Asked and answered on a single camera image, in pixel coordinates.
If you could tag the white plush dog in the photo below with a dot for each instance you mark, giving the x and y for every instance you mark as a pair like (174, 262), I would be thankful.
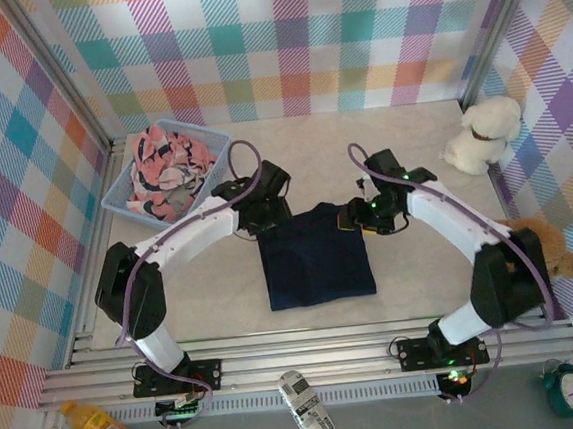
(485, 132)

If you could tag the pink whale print garment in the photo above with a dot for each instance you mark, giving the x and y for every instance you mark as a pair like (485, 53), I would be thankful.
(162, 170)

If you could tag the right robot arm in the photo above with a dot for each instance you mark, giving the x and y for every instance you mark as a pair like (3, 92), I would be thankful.
(447, 220)

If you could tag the aluminium rail frame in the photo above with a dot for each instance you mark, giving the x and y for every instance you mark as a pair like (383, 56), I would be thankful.
(304, 361)

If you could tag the navy blue garment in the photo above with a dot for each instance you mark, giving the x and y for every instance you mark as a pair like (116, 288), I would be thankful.
(316, 267)

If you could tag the blue plastic laundry basket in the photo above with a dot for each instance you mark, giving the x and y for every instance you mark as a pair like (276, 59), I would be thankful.
(115, 202)

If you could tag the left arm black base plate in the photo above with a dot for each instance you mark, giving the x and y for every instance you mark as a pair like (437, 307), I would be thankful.
(205, 374)

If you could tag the aluminium corner post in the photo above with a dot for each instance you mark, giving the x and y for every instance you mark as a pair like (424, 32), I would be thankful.
(61, 76)
(496, 30)

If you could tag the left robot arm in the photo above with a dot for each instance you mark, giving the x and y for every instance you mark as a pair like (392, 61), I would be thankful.
(183, 236)

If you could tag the brown teddy bear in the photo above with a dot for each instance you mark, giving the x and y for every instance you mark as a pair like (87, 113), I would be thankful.
(555, 246)

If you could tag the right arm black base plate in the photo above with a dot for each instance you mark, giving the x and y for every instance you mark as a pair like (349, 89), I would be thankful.
(414, 354)

